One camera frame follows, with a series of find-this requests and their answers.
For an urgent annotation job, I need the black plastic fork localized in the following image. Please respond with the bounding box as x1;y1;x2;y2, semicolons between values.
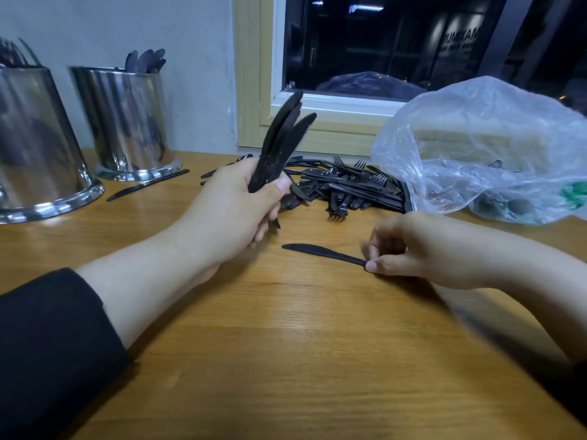
18;38;42;68
0;36;29;70

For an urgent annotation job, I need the clear plastic bag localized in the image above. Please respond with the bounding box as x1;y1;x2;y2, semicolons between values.
371;76;587;226

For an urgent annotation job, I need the person's right hand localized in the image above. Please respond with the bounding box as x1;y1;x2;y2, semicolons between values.
364;211;501;290

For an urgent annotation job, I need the pile of black plastic cutlery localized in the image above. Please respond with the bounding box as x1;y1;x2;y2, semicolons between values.
200;153;414;222

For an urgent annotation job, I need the person's left forearm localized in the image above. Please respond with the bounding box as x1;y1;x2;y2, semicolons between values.
0;229;212;440

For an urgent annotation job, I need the dark parked car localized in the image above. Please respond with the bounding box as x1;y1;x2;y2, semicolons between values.
316;71;427;101

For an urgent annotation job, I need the person's right forearm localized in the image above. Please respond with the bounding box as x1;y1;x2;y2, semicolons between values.
486;243;587;418

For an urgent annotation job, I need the person's left hand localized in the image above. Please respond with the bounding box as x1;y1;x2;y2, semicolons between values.
174;158;293;276

